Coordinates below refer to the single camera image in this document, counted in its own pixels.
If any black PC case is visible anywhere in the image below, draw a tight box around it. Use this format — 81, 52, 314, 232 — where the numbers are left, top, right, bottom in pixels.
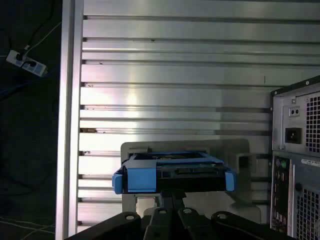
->
269, 74, 320, 240

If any hard disk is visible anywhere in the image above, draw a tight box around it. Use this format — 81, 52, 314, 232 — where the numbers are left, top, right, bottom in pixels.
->
111, 149, 238, 195

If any white power strip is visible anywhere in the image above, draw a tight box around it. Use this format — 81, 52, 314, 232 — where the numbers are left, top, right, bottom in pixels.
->
5, 49, 48, 78

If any white floor cable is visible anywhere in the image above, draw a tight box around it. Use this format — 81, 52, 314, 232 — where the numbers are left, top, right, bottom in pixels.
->
24, 21, 63, 51

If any silver CPU chip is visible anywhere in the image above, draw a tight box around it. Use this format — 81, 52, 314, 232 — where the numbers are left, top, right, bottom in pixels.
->
136, 196, 161, 208

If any black floor cable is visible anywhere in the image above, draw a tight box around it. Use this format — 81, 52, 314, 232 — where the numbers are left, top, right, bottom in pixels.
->
0, 0, 56, 57

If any grey power supply unit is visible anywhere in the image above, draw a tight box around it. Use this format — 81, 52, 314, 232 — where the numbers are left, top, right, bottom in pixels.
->
282, 91, 320, 154

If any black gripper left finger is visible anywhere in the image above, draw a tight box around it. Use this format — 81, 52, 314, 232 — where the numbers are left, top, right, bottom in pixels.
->
65, 190, 174, 240

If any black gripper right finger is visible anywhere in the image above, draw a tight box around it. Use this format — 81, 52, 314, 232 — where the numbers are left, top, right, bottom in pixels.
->
173, 191, 296, 240

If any grey parts rack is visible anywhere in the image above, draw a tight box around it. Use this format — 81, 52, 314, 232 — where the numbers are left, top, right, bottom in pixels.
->
120, 138, 262, 226

